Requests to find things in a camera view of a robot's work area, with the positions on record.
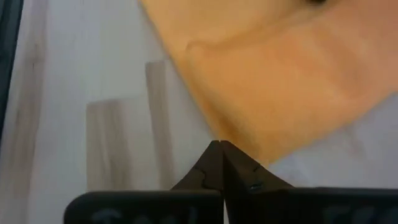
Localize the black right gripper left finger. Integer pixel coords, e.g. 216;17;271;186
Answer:
63;140;225;224

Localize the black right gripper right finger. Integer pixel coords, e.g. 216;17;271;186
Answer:
221;139;398;224

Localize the orange microfiber towel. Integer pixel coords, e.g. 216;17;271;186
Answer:
137;0;398;166

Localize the black table edge rail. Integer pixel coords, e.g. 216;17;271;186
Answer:
0;0;25;139

